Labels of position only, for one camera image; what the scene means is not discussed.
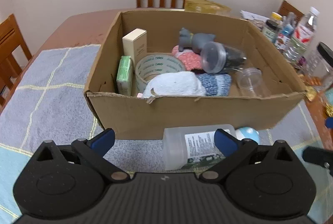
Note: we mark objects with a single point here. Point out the yellow tissue box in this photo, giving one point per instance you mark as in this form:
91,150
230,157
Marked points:
206,7

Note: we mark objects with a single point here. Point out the clear water bottle red label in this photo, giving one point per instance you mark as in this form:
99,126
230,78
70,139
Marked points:
302,36

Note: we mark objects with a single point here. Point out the brown cardboard box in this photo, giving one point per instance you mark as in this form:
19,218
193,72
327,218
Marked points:
134,118

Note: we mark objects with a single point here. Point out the pink knitted sock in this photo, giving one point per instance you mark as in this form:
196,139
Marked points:
190,59

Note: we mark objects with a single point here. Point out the wooden chair left side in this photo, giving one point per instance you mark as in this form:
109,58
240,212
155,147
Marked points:
11,71

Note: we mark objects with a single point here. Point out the teal foil pouch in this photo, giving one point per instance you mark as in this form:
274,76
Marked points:
328,96

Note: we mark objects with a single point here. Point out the blue checked table cloth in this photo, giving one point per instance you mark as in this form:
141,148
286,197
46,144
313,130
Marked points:
49,104

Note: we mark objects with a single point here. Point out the translucent bottle green label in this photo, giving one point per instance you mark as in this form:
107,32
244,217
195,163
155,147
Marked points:
192,146

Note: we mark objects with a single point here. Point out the light blue round toy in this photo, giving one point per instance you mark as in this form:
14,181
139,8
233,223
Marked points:
247,133

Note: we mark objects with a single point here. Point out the gold foil blister pack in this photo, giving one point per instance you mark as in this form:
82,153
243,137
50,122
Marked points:
313,87

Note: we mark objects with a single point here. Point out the wooden chair far right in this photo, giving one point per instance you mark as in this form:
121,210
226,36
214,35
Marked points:
286,8

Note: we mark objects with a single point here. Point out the clear packing tape roll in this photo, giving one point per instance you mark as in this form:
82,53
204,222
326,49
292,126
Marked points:
155,64

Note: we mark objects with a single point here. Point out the blue knitted sock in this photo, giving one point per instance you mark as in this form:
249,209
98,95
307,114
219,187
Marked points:
215,84

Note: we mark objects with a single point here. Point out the large jar black lid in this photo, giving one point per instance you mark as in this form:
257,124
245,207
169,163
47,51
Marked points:
318,68

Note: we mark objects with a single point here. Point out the empty clear plastic jar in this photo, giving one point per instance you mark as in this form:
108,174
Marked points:
251,84

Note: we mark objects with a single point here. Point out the gold ornament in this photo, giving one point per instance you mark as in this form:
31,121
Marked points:
328,109

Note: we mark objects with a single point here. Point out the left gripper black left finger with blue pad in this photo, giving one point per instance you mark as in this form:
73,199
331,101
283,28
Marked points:
82,160

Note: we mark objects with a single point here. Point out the white blue sock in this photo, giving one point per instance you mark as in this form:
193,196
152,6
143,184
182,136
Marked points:
174,84

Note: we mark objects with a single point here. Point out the yellow lid bottle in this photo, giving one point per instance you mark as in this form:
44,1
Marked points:
275,17

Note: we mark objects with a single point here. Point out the small blue red bottle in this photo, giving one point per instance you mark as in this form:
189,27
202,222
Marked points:
285,32

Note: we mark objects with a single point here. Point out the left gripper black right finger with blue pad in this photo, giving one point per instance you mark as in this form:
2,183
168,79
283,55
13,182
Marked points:
246,160

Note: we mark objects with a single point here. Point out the green tissue pack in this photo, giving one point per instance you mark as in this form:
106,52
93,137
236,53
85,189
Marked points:
125,76

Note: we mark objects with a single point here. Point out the dark jar green label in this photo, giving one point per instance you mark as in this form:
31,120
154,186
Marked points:
270,30

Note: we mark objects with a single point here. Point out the white paper stack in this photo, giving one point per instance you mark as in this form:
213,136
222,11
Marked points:
252,17

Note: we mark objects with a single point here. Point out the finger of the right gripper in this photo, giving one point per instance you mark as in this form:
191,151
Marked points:
329,122

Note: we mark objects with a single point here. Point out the cream cardboard box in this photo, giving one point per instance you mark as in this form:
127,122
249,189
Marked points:
135,45

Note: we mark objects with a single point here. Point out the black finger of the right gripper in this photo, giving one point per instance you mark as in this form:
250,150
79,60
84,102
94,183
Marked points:
319,156

